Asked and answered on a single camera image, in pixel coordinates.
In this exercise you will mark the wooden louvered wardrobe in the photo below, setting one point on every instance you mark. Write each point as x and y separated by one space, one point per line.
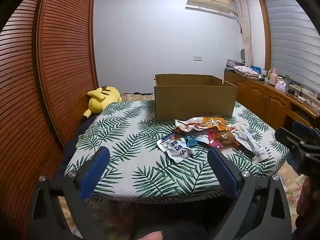
50 67

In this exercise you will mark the white power strip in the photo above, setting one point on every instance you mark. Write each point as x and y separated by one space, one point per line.
300 98

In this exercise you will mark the small white fan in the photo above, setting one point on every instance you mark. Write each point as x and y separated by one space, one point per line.
242 55

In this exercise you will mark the white grey striped snack packet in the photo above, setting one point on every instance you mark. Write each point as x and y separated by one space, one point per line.
251 142

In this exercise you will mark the cream curtain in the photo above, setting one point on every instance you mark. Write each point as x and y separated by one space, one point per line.
246 30

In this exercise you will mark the person's left hand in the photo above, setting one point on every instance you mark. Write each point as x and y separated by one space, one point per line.
151 236

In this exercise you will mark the pink tissue box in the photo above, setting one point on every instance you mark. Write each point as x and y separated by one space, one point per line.
280 85

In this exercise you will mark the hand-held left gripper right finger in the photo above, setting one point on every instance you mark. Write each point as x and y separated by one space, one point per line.
222 172

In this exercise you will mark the dark blue blanket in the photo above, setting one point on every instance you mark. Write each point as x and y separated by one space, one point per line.
75 135

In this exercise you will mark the cardboard box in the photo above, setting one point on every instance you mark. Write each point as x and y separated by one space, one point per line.
195 100

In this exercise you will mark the brown snack packet pink edge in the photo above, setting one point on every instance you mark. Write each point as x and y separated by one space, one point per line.
227 138

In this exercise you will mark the white snack packet blue edge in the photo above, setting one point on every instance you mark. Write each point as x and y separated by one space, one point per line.
176 151

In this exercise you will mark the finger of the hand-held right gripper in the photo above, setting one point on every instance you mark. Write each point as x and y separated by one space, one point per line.
301 125
287 138

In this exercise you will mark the small blue box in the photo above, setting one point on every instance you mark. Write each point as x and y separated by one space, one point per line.
255 68

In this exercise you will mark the white wall switch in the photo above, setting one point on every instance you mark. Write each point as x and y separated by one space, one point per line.
197 57

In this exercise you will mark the silver orange snack packet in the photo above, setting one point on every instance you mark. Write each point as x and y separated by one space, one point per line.
190 125

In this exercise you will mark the pile of folded cloths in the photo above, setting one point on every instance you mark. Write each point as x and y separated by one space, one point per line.
243 70

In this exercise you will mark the blue candy wrapper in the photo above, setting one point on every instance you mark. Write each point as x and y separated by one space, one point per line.
192 141

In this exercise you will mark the pink bottle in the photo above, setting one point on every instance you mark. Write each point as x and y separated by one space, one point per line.
272 77

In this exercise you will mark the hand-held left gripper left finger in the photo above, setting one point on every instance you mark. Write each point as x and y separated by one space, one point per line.
95 172

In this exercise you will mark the wooden cabinet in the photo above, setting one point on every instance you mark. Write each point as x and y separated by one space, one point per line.
262 100

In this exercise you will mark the leaf print tablecloth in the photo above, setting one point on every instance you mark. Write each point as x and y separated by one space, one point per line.
140 142

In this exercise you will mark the yellow plush toy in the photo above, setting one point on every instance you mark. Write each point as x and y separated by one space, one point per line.
105 98

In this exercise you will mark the grey window blind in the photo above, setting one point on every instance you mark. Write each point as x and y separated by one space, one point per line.
292 42

